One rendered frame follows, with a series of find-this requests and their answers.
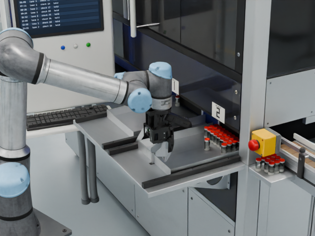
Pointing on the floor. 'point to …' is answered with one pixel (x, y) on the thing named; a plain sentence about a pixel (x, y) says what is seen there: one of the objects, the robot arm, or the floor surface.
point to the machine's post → (251, 110)
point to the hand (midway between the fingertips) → (166, 157)
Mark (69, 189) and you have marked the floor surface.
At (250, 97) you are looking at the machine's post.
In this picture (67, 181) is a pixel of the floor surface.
